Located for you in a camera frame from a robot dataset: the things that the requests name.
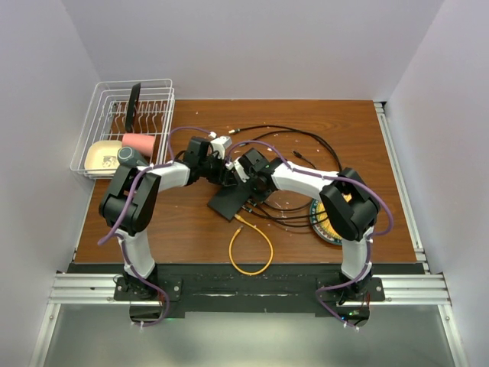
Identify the black network switch box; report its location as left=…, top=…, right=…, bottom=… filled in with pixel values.
left=207, top=184, right=251, bottom=222

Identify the black cable with gold plug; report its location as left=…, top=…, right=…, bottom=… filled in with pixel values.
left=228, top=124, right=345, bottom=225

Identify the yellow ethernet patch cable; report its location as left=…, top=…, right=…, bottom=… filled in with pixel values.
left=228, top=214, right=275, bottom=276

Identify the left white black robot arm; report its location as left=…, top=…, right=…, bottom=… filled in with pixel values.
left=99, top=136, right=232, bottom=300

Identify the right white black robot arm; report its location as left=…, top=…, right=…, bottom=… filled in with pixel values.
left=234, top=148, right=384, bottom=300

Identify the round gold wafer plate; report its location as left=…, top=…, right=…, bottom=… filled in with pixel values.
left=309, top=200, right=342, bottom=246

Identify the pink cup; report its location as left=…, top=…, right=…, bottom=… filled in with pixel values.
left=121, top=133, right=156, bottom=157

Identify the dark teal cup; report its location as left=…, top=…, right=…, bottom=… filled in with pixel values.
left=117, top=146, right=149, bottom=167

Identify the black tablet in rack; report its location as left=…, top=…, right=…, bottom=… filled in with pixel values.
left=125, top=83, right=141, bottom=133

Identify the cream square plate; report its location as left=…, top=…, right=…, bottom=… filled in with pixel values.
left=84, top=140, right=122, bottom=176

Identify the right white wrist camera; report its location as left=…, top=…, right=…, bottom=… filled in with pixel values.
left=225, top=158, right=250, bottom=184

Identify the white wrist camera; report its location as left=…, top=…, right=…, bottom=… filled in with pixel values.
left=209, top=132, right=232, bottom=159
left=225, top=158, right=250, bottom=184

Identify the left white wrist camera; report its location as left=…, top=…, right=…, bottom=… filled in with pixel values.
left=209, top=132, right=232, bottom=159

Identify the white wire dish rack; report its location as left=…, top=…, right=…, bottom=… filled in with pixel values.
left=70, top=79, right=175, bottom=179

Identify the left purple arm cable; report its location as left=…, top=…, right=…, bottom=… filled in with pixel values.
left=97, top=126, right=217, bottom=326

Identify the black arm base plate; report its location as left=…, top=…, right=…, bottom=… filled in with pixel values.
left=114, top=264, right=385, bottom=326

